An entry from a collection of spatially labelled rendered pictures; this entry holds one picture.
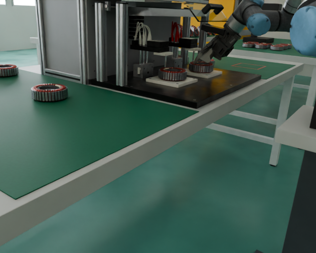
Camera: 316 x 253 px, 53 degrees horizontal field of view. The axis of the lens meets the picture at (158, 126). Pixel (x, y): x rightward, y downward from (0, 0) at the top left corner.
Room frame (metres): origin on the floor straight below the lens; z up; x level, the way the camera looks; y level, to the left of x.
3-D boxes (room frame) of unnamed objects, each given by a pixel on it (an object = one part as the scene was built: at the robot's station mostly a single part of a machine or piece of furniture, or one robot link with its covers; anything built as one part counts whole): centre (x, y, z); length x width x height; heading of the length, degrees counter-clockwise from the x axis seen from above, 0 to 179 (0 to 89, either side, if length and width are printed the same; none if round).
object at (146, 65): (1.32, 0.07, 0.80); 0.08 x 0.05 x 0.06; 146
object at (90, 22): (1.48, 0.10, 0.92); 0.66 x 0.01 x 0.30; 146
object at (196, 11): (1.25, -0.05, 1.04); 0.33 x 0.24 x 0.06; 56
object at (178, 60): (1.52, -0.06, 0.80); 0.08 x 0.05 x 0.06; 146
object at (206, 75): (1.44, -0.18, 0.78); 0.15 x 0.15 x 0.01; 56
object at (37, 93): (0.99, 0.36, 0.77); 0.11 x 0.11 x 0.04
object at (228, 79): (1.35, -0.10, 0.76); 0.64 x 0.47 x 0.02; 146
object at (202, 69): (1.44, -0.18, 0.80); 0.11 x 0.11 x 0.04
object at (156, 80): (1.24, -0.05, 0.78); 0.15 x 0.15 x 0.01; 56
